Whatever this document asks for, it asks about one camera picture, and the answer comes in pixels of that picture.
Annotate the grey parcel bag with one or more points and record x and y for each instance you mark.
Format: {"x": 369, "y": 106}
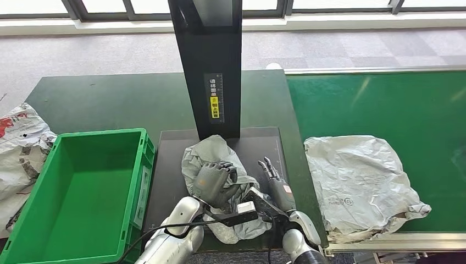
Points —
{"x": 211, "y": 149}

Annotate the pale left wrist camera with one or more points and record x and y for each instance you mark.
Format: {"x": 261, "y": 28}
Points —
{"x": 247, "y": 207}

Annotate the green plastic crate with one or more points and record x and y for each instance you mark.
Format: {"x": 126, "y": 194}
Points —
{"x": 91, "y": 189}

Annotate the black yellow ruler label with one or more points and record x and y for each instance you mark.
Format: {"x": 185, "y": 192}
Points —
{"x": 214, "y": 107}

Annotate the black inbound scanner machine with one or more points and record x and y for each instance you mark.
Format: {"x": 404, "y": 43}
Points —
{"x": 211, "y": 54}

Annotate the black left camera bracket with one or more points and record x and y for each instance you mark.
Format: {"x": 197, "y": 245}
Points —
{"x": 236, "y": 218}

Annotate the white round knob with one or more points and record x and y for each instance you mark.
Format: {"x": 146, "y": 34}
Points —
{"x": 273, "y": 66}

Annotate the black camera bracket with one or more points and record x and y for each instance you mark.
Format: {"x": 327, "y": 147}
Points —
{"x": 236, "y": 218}
{"x": 264, "y": 204}

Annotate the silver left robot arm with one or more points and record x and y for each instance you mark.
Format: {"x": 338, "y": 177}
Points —
{"x": 171, "y": 244}

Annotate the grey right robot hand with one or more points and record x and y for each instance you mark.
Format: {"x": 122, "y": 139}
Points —
{"x": 282, "y": 193}

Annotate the green conveyor belt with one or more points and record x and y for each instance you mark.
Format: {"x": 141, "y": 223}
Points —
{"x": 382, "y": 105}

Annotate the dark window frame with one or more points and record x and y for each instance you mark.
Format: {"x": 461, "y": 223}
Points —
{"x": 109, "y": 17}

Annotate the dark machine screen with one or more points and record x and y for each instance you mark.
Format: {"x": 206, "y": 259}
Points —
{"x": 213, "y": 12}

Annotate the black right camera bracket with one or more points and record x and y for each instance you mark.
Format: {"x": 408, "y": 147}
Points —
{"x": 264, "y": 204}

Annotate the dark green table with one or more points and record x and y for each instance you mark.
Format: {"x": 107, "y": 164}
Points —
{"x": 109, "y": 102}

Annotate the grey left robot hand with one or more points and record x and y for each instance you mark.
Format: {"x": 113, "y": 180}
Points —
{"x": 213, "y": 184}

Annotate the white bag red print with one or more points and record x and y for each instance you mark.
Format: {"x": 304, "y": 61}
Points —
{"x": 22, "y": 145}

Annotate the pale parcel bag brown edge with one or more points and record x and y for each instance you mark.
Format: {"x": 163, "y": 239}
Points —
{"x": 364, "y": 182}

